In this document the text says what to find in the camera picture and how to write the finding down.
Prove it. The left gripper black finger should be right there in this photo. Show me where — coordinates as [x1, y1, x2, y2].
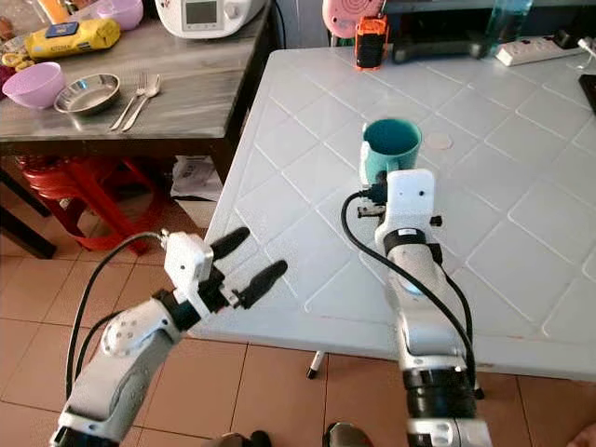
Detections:
[237, 260, 289, 310]
[210, 228, 251, 261]

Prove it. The teal ceramic mug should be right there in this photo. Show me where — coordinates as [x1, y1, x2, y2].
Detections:
[359, 118, 423, 185]

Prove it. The white table leg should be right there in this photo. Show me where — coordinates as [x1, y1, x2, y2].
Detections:
[306, 349, 327, 380]

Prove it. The dark wooden table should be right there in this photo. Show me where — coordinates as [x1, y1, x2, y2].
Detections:
[0, 0, 282, 260]

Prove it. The orange and black device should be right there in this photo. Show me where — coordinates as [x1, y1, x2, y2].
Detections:
[355, 16, 390, 71]

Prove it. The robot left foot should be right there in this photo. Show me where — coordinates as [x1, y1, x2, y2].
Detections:
[222, 430, 272, 447]

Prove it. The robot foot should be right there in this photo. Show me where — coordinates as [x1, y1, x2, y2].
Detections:
[323, 422, 374, 447]
[222, 430, 272, 447]

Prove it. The black flat appliance base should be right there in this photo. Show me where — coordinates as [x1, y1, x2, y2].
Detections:
[391, 31, 513, 64]

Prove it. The red plastic stool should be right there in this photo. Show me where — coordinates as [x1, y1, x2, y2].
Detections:
[19, 156, 150, 252]

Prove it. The pink round gadget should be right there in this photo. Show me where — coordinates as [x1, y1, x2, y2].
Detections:
[322, 0, 385, 38]

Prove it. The steel spoon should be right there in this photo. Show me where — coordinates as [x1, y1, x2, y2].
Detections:
[121, 74, 162, 132]

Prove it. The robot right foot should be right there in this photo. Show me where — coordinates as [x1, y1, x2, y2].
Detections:
[323, 422, 374, 447]

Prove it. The steel fork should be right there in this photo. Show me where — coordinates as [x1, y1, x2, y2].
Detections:
[109, 73, 148, 131]

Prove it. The stainless steel bowl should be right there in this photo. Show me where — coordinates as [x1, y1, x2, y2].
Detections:
[54, 74, 121, 116]

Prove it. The white power strip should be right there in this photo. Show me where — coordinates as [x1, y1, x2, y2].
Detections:
[495, 35, 596, 68]

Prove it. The teal translucent bottle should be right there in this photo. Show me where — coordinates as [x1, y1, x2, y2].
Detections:
[484, 0, 535, 43]

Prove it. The lilac plastic bowl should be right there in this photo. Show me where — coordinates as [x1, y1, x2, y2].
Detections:
[2, 63, 66, 110]
[95, 0, 144, 31]

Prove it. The white kitchen appliance with display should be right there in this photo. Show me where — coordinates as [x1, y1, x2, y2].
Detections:
[156, 0, 266, 40]

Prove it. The black power plug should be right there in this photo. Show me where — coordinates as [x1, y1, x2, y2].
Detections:
[553, 28, 589, 51]

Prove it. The yellow food packet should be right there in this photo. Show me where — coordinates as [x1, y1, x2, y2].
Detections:
[25, 17, 122, 60]

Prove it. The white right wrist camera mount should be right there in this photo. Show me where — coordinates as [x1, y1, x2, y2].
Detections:
[384, 169, 438, 232]

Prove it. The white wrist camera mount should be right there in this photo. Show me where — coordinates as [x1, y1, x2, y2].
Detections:
[384, 169, 438, 232]
[163, 231, 217, 318]

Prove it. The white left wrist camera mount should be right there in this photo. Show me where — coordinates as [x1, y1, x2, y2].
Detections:
[163, 231, 217, 318]

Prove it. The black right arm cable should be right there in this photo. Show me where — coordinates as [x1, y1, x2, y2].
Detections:
[341, 189, 478, 387]

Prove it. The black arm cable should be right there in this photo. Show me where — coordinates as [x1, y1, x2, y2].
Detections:
[63, 231, 170, 401]
[341, 189, 478, 387]

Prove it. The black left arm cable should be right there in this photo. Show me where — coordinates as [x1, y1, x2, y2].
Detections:
[63, 231, 170, 401]

